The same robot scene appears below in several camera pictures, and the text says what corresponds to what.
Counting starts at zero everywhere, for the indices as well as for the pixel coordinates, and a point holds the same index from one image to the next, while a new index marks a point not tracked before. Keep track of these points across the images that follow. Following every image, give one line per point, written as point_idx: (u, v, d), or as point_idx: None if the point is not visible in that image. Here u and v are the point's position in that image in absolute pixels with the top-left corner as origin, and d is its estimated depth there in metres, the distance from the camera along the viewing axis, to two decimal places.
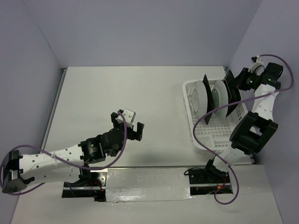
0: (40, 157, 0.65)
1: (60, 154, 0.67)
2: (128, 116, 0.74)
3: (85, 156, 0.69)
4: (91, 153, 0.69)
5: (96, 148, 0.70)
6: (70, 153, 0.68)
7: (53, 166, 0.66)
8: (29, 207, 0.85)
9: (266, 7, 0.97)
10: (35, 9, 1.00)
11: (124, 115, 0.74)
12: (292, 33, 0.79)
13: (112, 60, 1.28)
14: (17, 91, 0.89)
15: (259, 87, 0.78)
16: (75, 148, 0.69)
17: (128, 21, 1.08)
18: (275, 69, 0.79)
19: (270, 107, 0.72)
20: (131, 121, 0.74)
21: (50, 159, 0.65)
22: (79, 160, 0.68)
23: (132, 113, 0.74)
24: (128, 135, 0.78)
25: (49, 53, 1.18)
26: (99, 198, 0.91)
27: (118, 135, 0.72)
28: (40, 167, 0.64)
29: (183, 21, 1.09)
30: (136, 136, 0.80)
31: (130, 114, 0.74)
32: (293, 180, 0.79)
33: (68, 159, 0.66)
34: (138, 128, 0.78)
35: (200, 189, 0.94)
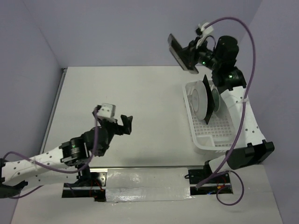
0: (22, 163, 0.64)
1: (40, 159, 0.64)
2: (106, 111, 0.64)
3: (64, 157, 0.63)
4: (72, 154, 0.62)
5: (79, 148, 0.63)
6: (51, 156, 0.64)
7: (34, 171, 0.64)
8: (30, 207, 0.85)
9: (266, 7, 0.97)
10: (34, 8, 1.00)
11: (103, 111, 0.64)
12: (293, 33, 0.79)
13: (112, 60, 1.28)
14: (18, 91, 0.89)
15: (230, 98, 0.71)
16: (57, 151, 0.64)
17: (127, 20, 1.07)
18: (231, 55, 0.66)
19: (253, 121, 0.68)
20: (112, 115, 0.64)
21: (30, 165, 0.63)
22: (59, 162, 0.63)
23: (111, 107, 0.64)
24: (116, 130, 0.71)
25: (49, 53, 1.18)
26: (99, 198, 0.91)
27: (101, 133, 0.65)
28: (21, 173, 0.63)
29: (184, 21, 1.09)
30: (125, 131, 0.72)
31: (108, 108, 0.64)
32: (293, 181, 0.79)
33: (48, 163, 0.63)
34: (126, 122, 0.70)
35: (200, 189, 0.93)
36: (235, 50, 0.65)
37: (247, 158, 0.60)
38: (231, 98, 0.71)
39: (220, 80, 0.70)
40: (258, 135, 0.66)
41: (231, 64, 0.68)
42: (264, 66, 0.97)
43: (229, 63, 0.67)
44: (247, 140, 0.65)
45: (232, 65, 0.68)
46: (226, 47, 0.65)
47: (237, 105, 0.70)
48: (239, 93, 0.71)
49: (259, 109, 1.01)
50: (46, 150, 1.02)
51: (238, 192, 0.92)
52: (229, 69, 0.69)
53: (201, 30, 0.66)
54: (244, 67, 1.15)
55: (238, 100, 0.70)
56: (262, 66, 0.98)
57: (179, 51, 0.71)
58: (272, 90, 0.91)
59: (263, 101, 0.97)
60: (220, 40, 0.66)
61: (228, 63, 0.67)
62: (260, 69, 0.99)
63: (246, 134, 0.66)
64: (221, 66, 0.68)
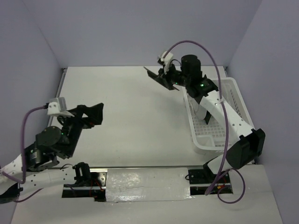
0: None
1: (7, 169, 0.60)
2: (54, 107, 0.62)
3: (25, 165, 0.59)
4: (33, 160, 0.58)
5: (38, 152, 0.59)
6: (14, 164, 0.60)
7: (4, 181, 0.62)
8: (30, 207, 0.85)
9: (266, 7, 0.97)
10: (34, 8, 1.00)
11: (50, 108, 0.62)
12: (293, 33, 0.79)
13: (111, 60, 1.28)
14: (18, 91, 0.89)
15: (208, 103, 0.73)
16: (19, 159, 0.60)
17: (127, 20, 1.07)
18: (196, 68, 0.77)
19: (236, 116, 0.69)
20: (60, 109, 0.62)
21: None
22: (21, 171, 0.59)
23: (57, 101, 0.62)
24: (83, 124, 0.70)
25: (49, 53, 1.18)
26: (98, 198, 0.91)
27: (55, 133, 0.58)
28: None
29: (184, 21, 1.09)
30: (96, 122, 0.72)
31: (55, 103, 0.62)
32: (293, 181, 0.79)
33: (13, 172, 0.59)
34: (91, 113, 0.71)
35: (200, 189, 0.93)
36: (197, 63, 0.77)
37: (244, 148, 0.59)
38: (209, 102, 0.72)
39: (195, 92, 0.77)
40: (245, 126, 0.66)
41: (198, 76, 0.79)
42: (263, 66, 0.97)
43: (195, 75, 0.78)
44: (238, 134, 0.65)
45: (200, 76, 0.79)
46: (188, 64, 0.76)
47: (216, 107, 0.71)
48: (214, 95, 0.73)
49: (259, 109, 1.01)
50: None
51: (238, 191, 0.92)
52: (198, 80, 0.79)
53: (161, 60, 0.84)
54: (244, 67, 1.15)
55: (216, 101, 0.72)
56: (261, 66, 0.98)
57: (156, 78, 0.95)
58: (272, 90, 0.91)
59: (263, 100, 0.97)
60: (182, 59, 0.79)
61: (195, 75, 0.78)
62: (260, 69, 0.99)
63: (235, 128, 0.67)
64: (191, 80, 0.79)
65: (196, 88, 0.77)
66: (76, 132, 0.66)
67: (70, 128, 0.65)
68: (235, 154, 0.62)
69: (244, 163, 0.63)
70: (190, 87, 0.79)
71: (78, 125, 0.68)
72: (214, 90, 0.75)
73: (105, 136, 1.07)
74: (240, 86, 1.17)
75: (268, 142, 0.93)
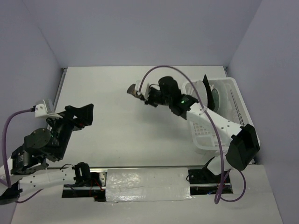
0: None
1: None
2: (41, 108, 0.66)
3: (12, 169, 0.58)
4: (20, 163, 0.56)
5: (26, 155, 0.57)
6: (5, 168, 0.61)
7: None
8: (30, 207, 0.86)
9: (266, 7, 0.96)
10: (34, 8, 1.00)
11: (37, 109, 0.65)
12: (293, 33, 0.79)
13: (111, 60, 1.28)
14: (17, 91, 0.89)
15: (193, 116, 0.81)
16: (8, 163, 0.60)
17: (127, 20, 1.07)
18: (174, 89, 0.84)
19: (222, 120, 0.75)
20: (48, 111, 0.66)
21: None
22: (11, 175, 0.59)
23: (43, 103, 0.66)
24: (73, 126, 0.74)
25: (49, 53, 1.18)
26: (99, 198, 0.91)
27: (44, 135, 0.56)
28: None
29: (183, 21, 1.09)
30: (85, 123, 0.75)
31: (41, 105, 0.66)
32: (293, 181, 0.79)
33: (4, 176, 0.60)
34: (81, 114, 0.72)
35: (200, 189, 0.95)
36: (174, 84, 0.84)
37: (238, 145, 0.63)
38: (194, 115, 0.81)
39: (179, 109, 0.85)
40: (234, 126, 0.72)
41: (177, 94, 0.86)
42: (263, 66, 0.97)
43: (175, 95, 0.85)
44: (230, 134, 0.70)
45: (179, 94, 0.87)
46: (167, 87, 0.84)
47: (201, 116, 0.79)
48: (196, 108, 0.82)
49: (259, 109, 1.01)
50: None
51: (238, 191, 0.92)
52: (179, 97, 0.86)
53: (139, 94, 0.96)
54: (244, 67, 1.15)
55: (199, 112, 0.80)
56: (261, 66, 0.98)
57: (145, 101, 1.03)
58: (272, 90, 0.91)
59: (263, 100, 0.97)
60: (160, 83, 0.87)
61: (175, 94, 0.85)
62: (260, 69, 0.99)
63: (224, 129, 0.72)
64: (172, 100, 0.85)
65: (179, 106, 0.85)
66: (66, 133, 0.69)
67: (60, 131, 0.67)
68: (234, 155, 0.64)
69: (246, 160, 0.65)
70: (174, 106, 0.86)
71: (68, 127, 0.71)
72: (195, 102, 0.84)
73: (105, 136, 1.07)
74: (240, 86, 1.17)
75: (268, 142, 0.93)
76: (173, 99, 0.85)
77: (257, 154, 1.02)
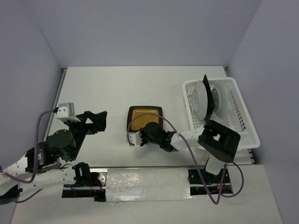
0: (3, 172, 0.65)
1: (10, 169, 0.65)
2: (63, 110, 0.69)
3: (28, 166, 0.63)
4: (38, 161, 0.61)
5: (43, 154, 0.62)
6: (18, 166, 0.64)
7: (7, 183, 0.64)
8: (29, 207, 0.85)
9: (266, 8, 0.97)
10: (34, 9, 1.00)
11: (60, 111, 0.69)
12: (293, 33, 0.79)
13: (111, 60, 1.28)
14: (18, 92, 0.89)
15: (175, 143, 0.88)
16: (23, 160, 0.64)
17: (127, 21, 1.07)
18: (159, 130, 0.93)
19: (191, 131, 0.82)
20: (69, 114, 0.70)
21: (2, 177, 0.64)
22: (24, 171, 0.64)
23: (67, 106, 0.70)
24: (88, 129, 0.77)
25: (49, 53, 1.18)
26: (98, 198, 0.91)
27: (67, 136, 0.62)
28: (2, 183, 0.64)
29: (184, 22, 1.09)
30: (99, 129, 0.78)
31: (64, 108, 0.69)
32: (293, 181, 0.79)
33: (17, 173, 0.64)
34: (96, 120, 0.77)
35: (200, 189, 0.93)
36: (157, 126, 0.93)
37: (210, 143, 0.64)
38: (176, 143, 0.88)
39: (169, 146, 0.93)
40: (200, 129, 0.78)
41: (162, 133, 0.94)
42: (264, 66, 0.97)
43: (161, 136, 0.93)
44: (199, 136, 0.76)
45: (163, 132, 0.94)
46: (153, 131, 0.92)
47: (181, 140, 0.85)
48: (174, 137, 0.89)
49: (258, 109, 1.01)
50: None
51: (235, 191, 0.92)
52: (164, 135, 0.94)
53: (133, 142, 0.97)
54: (243, 67, 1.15)
55: (177, 137, 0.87)
56: (262, 66, 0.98)
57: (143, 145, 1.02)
58: (271, 90, 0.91)
59: (263, 100, 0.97)
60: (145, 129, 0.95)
61: (161, 134, 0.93)
62: (260, 69, 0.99)
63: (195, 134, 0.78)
64: (160, 141, 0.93)
65: (168, 143, 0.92)
66: (82, 136, 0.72)
67: (76, 131, 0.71)
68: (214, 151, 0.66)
69: (230, 149, 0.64)
70: (163, 145, 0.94)
71: (84, 130, 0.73)
72: (174, 133, 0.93)
73: (105, 136, 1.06)
74: (241, 86, 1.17)
75: (268, 142, 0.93)
76: (161, 139, 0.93)
77: (258, 154, 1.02)
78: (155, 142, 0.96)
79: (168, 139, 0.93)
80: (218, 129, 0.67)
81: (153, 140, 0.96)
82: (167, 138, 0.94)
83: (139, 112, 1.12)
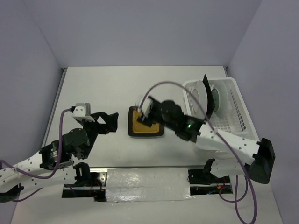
0: (7, 171, 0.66)
1: (22, 166, 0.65)
2: (80, 110, 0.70)
3: (43, 163, 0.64)
4: (53, 159, 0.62)
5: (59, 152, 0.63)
6: (31, 162, 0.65)
7: (17, 178, 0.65)
8: (29, 207, 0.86)
9: (265, 8, 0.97)
10: (34, 9, 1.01)
11: (76, 110, 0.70)
12: (293, 33, 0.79)
13: (111, 60, 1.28)
14: (18, 92, 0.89)
15: (203, 139, 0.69)
16: (37, 157, 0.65)
17: (127, 21, 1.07)
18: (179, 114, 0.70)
19: (236, 137, 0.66)
20: (85, 113, 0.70)
21: (13, 172, 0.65)
22: (39, 168, 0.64)
23: (84, 106, 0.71)
24: (100, 129, 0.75)
25: (49, 53, 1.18)
26: (98, 198, 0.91)
27: (82, 134, 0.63)
28: (7, 182, 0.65)
29: (184, 21, 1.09)
30: (110, 129, 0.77)
31: (81, 108, 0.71)
32: (293, 181, 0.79)
33: (29, 170, 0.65)
34: (109, 120, 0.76)
35: (200, 189, 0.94)
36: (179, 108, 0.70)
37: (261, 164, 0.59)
38: (204, 139, 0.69)
39: (187, 134, 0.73)
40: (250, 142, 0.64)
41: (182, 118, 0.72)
42: (264, 65, 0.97)
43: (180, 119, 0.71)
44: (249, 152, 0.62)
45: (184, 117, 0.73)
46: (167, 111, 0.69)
47: (215, 139, 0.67)
48: (204, 129, 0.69)
49: (259, 109, 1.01)
50: None
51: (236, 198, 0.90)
52: (185, 120, 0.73)
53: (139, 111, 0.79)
54: (243, 67, 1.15)
55: (211, 134, 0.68)
56: (261, 66, 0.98)
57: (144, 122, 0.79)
58: (270, 90, 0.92)
59: (262, 100, 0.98)
60: (160, 108, 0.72)
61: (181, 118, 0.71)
62: (260, 68, 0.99)
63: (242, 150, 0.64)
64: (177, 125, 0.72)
65: (188, 132, 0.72)
66: (94, 136, 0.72)
67: (89, 131, 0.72)
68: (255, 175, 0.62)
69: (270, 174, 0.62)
70: (181, 131, 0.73)
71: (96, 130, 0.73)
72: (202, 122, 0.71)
73: (105, 136, 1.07)
74: (240, 86, 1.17)
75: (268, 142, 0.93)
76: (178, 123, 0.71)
77: None
78: (168, 125, 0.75)
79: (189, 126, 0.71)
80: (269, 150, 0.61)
81: (167, 122, 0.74)
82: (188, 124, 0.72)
83: None
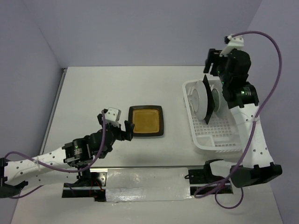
0: (25, 163, 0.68)
1: (43, 159, 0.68)
2: (113, 114, 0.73)
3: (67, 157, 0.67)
4: (75, 155, 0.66)
5: (82, 149, 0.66)
6: (54, 156, 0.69)
7: (37, 170, 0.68)
8: (29, 207, 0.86)
9: (266, 7, 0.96)
10: (34, 9, 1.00)
11: (108, 114, 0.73)
12: (294, 33, 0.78)
13: (111, 60, 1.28)
14: (18, 92, 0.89)
15: (239, 114, 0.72)
16: (59, 152, 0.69)
17: (127, 20, 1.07)
18: (242, 70, 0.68)
19: (263, 141, 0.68)
20: (117, 119, 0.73)
21: (32, 165, 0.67)
22: (61, 162, 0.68)
23: (117, 111, 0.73)
24: (119, 135, 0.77)
25: (49, 53, 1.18)
26: (98, 198, 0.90)
27: (110, 133, 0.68)
28: (24, 174, 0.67)
29: (184, 21, 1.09)
30: (126, 137, 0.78)
31: (114, 112, 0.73)
32: (294, 181, 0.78)
33: (52, 163, 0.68)
34: (130, 130, 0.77)
35: (200, 189, 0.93)
36: (246, 64, 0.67)
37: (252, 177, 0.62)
38: (241, 115, 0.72)
39: (232, 96, 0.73)
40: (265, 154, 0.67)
41: (242, 78, 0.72)
42: (264, 65, 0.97)
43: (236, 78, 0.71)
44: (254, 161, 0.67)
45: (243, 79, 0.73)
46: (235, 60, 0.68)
47: (246, 123, 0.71)
48: (249, 109, 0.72)
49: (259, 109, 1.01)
50: (46, 150, 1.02)
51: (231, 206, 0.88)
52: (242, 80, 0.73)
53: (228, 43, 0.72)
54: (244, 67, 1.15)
55: (249, 118, 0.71)
56: (262, 66, 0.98)
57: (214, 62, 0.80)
58: (270, 90, 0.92)
59: (262, 100, 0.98)
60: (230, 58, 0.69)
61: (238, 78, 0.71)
62: (260, 68, 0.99)
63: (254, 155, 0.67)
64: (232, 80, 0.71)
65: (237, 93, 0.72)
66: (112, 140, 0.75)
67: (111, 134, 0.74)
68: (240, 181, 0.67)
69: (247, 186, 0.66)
70: (229, 89, 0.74)
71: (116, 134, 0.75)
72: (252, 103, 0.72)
73: None
74: None
75: (269, 143, 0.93)
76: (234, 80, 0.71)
77: None
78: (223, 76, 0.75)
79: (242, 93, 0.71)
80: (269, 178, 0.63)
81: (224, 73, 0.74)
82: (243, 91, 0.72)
83: (139, 112, 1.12)
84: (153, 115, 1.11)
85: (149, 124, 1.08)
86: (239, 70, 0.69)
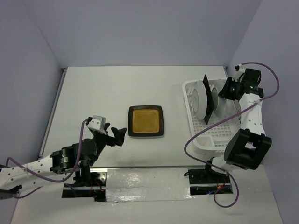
0: (15, 169, 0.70)
1: (32, 167, 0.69)
2: (96, 122, 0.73)
3: (53, 166, 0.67)
4: (62, 164, 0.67)
5: (68, 157, 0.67)
6: (42, 164, 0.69)
7: (26, 178, 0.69)
8: (28, 207, 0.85)
9: (265, 8, 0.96)
10: (34, 9, 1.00)
11: (92, 122, 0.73)
12: (294, 33, 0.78)
13: (111, 60, 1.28)
14: (18, 92, 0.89)
15: (244, 98, 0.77)
16: (47, 160, 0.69)
17: (127, 21, 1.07)
18: (252, 74, 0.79)
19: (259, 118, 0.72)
20: (101, 126, 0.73)
21: (22, 172, 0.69)
22: (48, 171, 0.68)
23: (100, 120, 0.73)
24: (108, 141, 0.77)
25: (49, 53, 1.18)
26: (98, 198, 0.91)
27: (92, 145, 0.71)
28: (14, 180, 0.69)
29: (184, 21, 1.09)
30: (117, 142, 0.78)
31: (98, 121, 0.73)
32: (294, 181, 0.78)
33: (39, 171, 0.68)
34: (118, 136, 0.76)
35: (199, 189, 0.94)
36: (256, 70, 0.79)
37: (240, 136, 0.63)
38: (245, 98, 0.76)
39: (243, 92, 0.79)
40: (258, 127, 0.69)
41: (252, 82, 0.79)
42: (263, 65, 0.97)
43: (246, 80, 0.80)
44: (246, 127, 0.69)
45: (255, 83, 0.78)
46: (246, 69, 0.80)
47: (248, 104, 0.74)
48: (253, 96, 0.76)
49: None
50: (47, 150, 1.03)
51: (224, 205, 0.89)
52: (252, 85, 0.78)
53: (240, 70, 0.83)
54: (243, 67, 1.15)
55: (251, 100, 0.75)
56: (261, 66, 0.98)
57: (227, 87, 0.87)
58: (270, 90, 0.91)
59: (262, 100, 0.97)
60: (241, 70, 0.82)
61: (249, 81, 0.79)
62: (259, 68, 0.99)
63: (248, 123, 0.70)
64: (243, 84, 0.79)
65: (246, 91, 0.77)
66: (101, 147, 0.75)
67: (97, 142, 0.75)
68: (231, 144, 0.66)
69: (236, 157, 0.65)
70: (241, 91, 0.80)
71: (103, 142, 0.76)
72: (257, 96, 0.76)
73: None
74: None
75: None
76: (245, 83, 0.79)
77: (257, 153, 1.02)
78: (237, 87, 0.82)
79: (251, 87, 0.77)
80: (260, 150, 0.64)
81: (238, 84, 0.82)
82: (252, 87, 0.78)
83: (139, 112, 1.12)
84: (152, 115, 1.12)
85: (148, 124, 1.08)
86: (249, 74, 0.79)
